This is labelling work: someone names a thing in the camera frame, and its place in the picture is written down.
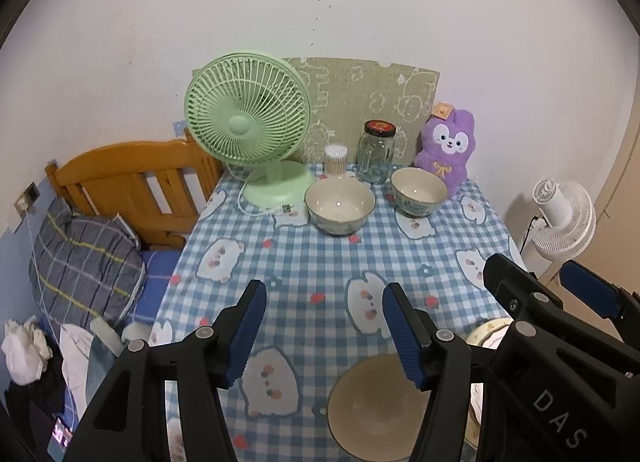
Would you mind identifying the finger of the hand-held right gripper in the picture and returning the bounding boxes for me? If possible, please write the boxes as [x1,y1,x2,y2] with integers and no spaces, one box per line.
[559,260,640,349]
[477,252,640,462]

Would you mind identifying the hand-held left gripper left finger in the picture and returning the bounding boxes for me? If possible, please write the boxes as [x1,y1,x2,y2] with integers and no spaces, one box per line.
[62,279,268,462]

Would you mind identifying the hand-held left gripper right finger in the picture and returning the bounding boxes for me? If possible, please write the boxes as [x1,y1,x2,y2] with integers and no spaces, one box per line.
[381,282,496,462]

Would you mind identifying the yellow floral cream plate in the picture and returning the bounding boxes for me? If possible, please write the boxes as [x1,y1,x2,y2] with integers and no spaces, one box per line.
[464,318,516,445]

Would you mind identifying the blue floral ceramic bowl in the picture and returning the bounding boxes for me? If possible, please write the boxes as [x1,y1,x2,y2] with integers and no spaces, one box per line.
[304,177,376,236]
[390,167,447,218]
[326,354,441,462]

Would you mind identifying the white standing fan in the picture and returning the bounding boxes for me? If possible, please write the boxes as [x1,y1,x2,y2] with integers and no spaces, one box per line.
[520,178,598,263]

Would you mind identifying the beige wooden door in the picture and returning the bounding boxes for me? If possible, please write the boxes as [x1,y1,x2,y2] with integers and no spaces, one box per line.
[530,72,640,338]

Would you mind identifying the blue checkered tablecloth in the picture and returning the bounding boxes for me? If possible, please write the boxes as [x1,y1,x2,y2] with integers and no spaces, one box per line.
[150,162,528,462]

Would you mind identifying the white fabric item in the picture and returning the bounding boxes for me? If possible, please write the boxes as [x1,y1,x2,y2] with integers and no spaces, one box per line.
[121,323,153,343]
[90,318,123,357]

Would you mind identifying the blue bedsheet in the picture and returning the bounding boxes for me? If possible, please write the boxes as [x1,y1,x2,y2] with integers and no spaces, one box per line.
[37,249,183,443]

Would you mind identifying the blue jeans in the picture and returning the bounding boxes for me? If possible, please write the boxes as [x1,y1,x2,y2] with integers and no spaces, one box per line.
[85,337,121,408]

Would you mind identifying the purple plush bunny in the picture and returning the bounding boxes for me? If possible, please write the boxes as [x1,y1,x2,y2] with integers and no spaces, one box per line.
[412,102,477,199]

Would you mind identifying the grey plaid pillow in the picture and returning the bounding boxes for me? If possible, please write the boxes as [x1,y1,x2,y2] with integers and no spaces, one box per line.
[29,197,147,330]

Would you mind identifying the glass jar with dark lid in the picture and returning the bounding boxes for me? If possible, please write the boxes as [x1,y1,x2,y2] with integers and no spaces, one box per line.
[356,120,397,184]

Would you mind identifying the cotton swab container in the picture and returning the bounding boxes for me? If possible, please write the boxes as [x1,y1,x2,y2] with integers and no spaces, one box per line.
[325,144,348,178]

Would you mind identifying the smartphone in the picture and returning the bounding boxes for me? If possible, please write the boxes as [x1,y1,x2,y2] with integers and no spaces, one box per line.
[47,416,76,458]

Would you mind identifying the wooden bed headboard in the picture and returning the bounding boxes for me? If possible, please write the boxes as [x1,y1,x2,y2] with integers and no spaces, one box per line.
[45,134,226,250]

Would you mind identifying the green desk fan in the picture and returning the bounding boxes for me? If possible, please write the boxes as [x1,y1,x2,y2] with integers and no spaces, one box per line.
[184,48,318,208]

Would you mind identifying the dark clothing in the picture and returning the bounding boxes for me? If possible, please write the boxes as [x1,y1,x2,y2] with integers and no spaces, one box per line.
[5,342,68,423]

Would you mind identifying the white crumpled cloth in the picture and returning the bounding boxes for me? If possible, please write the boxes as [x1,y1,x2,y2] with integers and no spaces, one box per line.
[1,319,53,385]

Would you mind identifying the black power cable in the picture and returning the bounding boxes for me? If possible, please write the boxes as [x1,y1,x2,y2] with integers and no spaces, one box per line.
[520,214,543,253]

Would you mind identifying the white fan cable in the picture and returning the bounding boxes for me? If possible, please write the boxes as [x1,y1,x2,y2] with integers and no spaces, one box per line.
[237,181,283,217]

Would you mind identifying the beige cartoon print wall mat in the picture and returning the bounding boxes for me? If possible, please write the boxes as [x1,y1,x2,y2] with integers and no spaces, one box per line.
[282,57,442,165]

